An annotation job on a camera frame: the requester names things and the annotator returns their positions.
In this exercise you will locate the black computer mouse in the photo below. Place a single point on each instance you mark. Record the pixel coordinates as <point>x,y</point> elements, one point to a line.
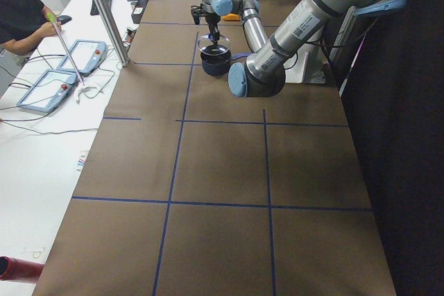
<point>63,19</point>

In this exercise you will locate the brown paper table cover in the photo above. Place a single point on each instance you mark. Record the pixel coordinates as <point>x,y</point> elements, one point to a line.
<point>189,190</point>

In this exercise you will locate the red cylinder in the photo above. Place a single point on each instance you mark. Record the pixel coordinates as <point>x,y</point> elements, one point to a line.
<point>18,270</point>

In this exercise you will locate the far teach pendant tablet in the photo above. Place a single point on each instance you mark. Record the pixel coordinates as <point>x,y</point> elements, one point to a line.
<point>88,55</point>

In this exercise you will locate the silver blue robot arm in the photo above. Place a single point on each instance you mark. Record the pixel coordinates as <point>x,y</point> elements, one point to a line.
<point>263,73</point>

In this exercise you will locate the yellow corn cob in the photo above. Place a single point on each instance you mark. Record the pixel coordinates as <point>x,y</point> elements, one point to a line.
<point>231,17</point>

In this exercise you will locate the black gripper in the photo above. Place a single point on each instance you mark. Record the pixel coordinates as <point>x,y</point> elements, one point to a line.
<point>211,21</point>

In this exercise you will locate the glass pot lid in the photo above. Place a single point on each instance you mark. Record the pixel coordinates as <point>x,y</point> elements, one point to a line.
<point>209,47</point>

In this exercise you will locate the aluminium frame post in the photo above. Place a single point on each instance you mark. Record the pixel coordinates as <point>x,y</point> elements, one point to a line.
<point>113,32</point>

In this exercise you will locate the dark blue pot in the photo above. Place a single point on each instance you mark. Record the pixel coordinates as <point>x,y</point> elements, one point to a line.
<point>219,64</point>

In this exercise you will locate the seated person black shirt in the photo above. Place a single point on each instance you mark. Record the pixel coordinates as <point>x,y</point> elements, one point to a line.
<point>24,24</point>

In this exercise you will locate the near teach pendant tablet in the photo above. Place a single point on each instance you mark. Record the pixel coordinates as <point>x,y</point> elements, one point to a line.
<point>48,91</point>

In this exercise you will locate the teach pendant tablet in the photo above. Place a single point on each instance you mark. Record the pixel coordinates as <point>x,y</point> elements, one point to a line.
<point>88,55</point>
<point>48,91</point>

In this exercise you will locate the long metal stick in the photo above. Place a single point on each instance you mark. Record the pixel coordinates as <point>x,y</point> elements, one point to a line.
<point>54,22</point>

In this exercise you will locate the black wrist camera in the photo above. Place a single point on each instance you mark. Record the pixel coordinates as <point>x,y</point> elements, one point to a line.
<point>197,12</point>

